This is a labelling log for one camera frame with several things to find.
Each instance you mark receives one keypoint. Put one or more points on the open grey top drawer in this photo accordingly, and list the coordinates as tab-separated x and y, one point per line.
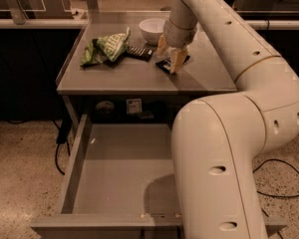
154	181

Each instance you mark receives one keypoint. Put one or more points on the white ceramic bowl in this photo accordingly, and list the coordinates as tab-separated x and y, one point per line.
152	29

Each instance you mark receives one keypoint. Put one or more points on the green chip bag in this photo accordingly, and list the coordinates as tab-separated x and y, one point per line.
106	48

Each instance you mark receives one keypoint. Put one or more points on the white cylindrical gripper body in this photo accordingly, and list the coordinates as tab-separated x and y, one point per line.
176	36

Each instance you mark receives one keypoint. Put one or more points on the blue rxbar blueberry bar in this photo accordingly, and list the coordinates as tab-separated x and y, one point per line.
169	65

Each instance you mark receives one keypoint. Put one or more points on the dark brown snack bar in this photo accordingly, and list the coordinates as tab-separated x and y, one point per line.
139	53

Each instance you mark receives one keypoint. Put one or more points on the white horizontal rail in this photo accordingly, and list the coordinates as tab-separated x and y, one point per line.
78	24

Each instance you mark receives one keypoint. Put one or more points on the white label box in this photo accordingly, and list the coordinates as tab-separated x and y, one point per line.
134	106

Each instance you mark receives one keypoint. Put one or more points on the dark round object inside cabinet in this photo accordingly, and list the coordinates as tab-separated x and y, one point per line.
105	110

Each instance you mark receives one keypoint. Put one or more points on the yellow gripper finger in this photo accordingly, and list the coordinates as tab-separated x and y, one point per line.
162	46
177	58

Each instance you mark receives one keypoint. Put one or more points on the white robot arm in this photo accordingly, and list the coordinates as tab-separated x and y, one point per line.
229	123

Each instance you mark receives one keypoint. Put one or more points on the grey cabinet counter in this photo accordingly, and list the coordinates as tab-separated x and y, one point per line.
202	75

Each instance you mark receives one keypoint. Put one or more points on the black power adapter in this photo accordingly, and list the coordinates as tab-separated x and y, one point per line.
64	130

